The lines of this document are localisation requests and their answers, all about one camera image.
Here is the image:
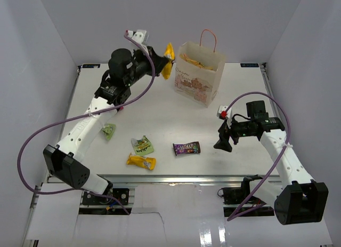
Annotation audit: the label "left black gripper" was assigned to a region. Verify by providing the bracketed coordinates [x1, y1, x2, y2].
[125, 46, 168, 87]

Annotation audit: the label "purple brown candy packet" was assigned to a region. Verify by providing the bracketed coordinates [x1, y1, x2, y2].
[173, 141, 201, 156]

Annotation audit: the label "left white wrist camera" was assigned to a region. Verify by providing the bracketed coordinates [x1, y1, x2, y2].
[126, 29, 149, 45]

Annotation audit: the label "light green snack packet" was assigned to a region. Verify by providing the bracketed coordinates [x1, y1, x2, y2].
[102, 123, 116, 141]

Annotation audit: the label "aluminium table frame rail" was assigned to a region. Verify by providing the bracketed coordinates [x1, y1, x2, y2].
[103, 175, 246, 184]

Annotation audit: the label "right blue corner label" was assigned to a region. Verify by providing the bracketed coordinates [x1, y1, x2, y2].
[240, 63, 259, 68]

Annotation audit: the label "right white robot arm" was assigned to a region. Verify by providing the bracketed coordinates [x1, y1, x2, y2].
[214, 100, 329, 225]

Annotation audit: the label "blue corner label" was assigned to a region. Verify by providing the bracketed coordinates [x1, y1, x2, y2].
[240, 63, 259, 68]
[82, 63, 100, 68]

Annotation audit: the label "left blue corner label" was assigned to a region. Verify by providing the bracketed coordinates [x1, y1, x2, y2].
[82, 63, 100, 68]

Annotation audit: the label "large tan chips bag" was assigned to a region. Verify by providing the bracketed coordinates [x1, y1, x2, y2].
[180, 53, 214, 70]

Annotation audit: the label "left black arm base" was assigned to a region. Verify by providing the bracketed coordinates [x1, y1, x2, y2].
[81, 188, 129, 206]

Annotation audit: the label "green white snack pouch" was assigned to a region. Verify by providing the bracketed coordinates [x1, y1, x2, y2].
[131, 136, 155, 156]

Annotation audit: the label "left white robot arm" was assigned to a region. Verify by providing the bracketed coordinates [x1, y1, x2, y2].
[43, 44, 175, 204]

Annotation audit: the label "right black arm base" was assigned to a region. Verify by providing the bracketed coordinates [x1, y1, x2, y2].
[217, 183, 274, 218]

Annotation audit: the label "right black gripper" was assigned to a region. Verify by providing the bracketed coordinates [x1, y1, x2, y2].
[214, 115, 256, 152]

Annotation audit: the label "cream paper bag orange handles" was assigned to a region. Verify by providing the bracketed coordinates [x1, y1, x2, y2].
[174, 29, 226, 107]

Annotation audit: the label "yellow snack bar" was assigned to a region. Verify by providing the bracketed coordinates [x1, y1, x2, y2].
[126, 153, 157, 171]
[161, 43, 175, 80]

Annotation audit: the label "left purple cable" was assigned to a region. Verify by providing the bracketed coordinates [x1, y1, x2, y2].
[17, 30, 156, 214]

